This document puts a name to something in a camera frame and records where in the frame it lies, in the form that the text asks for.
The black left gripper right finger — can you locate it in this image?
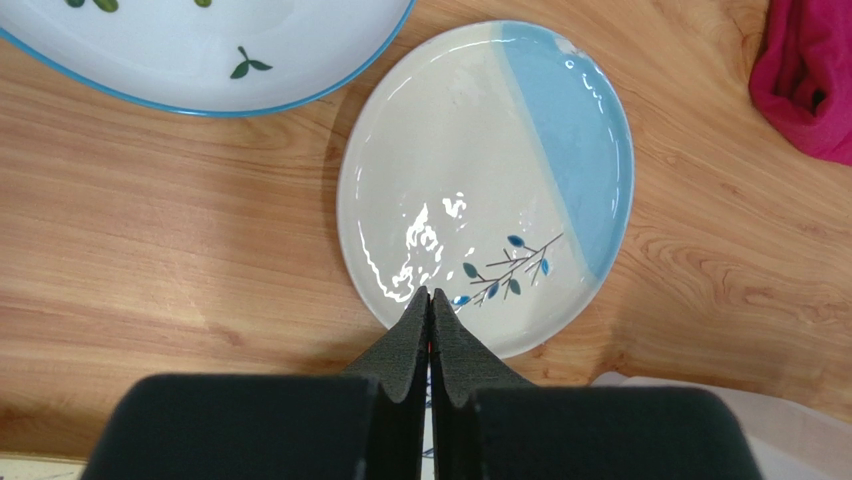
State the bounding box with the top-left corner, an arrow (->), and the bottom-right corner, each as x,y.
429,290 -> 760,479

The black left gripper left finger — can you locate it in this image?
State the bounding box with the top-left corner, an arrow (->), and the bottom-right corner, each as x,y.
83,288 -> 430,479

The light blue plate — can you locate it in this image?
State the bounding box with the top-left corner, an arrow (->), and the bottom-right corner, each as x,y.
336,20 -> 635,358

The white plastic bin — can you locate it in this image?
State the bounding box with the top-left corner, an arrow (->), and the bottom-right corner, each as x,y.
592,372 -> 851,479

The white plate with red flowers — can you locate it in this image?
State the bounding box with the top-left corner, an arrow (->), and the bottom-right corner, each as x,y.
1,0 -> 414,118

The red folded cloth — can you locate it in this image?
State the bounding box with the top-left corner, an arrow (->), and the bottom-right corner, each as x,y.
749,0 -> 851,166

